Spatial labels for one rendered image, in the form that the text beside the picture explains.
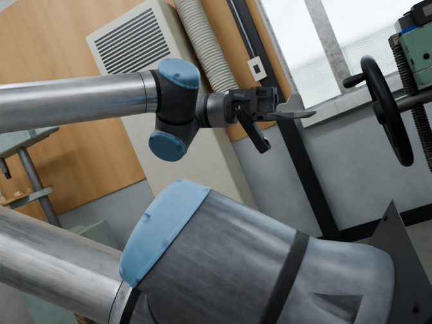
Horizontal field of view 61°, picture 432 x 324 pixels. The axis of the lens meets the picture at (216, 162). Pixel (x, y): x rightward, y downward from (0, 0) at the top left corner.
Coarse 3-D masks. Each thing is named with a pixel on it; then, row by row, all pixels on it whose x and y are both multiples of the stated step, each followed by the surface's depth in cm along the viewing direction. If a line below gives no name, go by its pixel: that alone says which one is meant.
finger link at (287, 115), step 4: (276, 112) 87; (284, 112) 85; (288, 112) 85; (292, 112) 85; (260, 116) 88; (264, 116) 86; (268, 116) 85; (272, 116) 85; (276, 116) 85; (280, 116) 85; (284, 116) 85; (288, 116) 85; (292, 116) 85
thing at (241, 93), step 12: (228, 96) 91; (240, 96) 89; (252, 96) 87; (264, 96) 86; (276, 96) 90; (228, 108) 89; (240, 108) 90; (252, 108) 87; (264, 108) 87; (228, 120) 91; (252, 120) 88; (264, 120) 87
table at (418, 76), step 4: (428, 68) 78; (420, 72) 79; (424, 72) 79; (428, 72) 78; (416, 76) 82; (420, 76) 79; (424, 76) 79; (428, 76) 79; (416, 80) 84; (420, 80) 79; (424, 80) 79; (428, 80) 79; (420, 84) 81
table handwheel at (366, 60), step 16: (368, 64) 81; (368, 80) 97; (384, 80) 77; (384, 96) 76; (416, 96) 85; (384, 112) 77; (400, 112) 87; (384, 128) 100; (400, 128) 76; (400, 144) 78; (400, 160) 84
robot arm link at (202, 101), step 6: (198, 96) 93; (204, 96) 92; (198, 102) 91; (204, 102) 91; (198, 108) 91; (204, 108) 90; (198, 114) 91; (204, 114) 91; (204, 120) 92; (204, 126) 94; (210, 126) 93
